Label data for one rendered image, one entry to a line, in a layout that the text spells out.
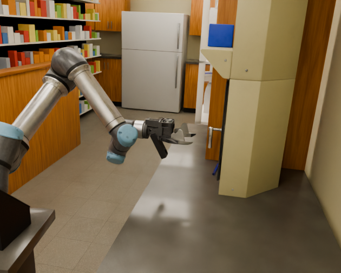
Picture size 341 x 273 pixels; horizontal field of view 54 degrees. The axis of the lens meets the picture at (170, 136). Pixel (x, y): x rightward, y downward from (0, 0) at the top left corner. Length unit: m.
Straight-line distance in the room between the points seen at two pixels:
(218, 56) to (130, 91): 5.35
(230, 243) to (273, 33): 0.73
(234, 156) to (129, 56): 5.27
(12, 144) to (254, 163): 0.87
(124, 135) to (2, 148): 0.39
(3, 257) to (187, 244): 0.53
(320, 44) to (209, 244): 1.00
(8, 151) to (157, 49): 5.31
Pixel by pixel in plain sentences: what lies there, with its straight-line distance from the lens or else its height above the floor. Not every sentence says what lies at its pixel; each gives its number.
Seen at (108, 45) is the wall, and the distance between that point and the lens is 7.31.
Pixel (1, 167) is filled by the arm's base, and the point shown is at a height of 1.15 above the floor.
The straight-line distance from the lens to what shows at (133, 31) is 6.41.
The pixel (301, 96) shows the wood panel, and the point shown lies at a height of 1.30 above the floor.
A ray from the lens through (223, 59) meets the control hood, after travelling 1.25.
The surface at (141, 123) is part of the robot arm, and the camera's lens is 1.38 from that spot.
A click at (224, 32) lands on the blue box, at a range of 1.44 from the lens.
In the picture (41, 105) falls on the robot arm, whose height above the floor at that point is 1.27.
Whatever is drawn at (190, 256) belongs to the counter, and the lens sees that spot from 1.05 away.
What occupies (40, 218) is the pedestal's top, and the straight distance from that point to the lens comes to 1.26.
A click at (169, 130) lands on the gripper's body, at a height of 1.18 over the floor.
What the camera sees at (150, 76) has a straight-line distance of 6.38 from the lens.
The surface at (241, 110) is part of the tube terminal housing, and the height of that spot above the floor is 1.30.
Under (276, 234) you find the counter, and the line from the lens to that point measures 1.21.
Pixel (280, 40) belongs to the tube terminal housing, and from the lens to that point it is 1.30.
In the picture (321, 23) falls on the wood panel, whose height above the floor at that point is 1.62.
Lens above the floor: 1.58
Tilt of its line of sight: 18 degrees down
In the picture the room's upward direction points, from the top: 3 degrees clockwise
